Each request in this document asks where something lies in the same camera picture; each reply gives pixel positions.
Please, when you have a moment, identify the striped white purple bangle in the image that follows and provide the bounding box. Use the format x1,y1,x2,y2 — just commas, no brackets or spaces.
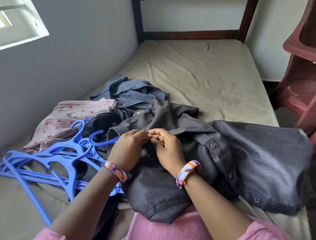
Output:
176,160,202,190

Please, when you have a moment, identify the person's right hand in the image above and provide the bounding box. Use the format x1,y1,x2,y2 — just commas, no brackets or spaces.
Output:
147,128,187,178

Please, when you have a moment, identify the maroon plastic chair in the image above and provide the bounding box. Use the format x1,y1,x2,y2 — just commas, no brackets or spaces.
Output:
271,0,316,144

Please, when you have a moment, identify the bed with beige sheet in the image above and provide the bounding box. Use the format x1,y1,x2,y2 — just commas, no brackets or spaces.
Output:
0,40,313,240

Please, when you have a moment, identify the white framed window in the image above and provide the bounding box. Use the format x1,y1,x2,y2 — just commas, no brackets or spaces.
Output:
0,0,50,51

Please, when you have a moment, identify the person's left hand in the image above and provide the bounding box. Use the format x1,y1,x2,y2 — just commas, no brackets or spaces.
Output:
107,129,150,174

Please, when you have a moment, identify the person's left forearm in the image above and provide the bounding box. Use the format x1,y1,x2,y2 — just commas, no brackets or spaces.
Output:
49,168,121,240

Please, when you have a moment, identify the blue striped shirt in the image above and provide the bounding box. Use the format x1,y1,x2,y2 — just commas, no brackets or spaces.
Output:
89,74,171,110

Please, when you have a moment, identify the dark wooden bed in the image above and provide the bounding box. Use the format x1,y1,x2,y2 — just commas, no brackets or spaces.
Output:
0,0,313,240

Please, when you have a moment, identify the person's right forearm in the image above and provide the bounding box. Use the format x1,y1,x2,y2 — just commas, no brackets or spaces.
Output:
183,173,252,240

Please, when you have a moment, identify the striped orange purple bangle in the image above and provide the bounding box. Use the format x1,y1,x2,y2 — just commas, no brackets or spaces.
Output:
102,160,128,183

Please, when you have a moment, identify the pink floral striped garment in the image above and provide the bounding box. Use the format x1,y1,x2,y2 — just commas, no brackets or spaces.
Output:
22,98,118,154

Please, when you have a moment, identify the grey button shirt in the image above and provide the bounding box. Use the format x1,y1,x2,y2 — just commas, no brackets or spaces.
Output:
106,97,315,225

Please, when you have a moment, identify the pile of blue hangers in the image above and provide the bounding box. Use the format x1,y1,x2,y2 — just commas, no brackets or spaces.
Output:
0,118,124,227

